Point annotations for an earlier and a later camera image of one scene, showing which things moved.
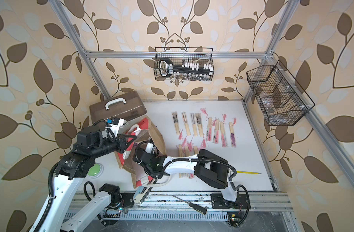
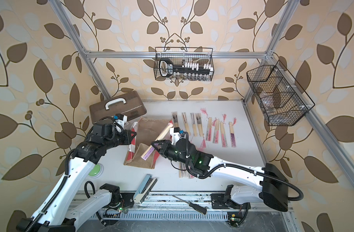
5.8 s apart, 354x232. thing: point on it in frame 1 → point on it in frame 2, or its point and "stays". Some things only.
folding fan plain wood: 185,123 stays
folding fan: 198,116 stays
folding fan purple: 231,130 stays
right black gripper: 139,149 → 165,149
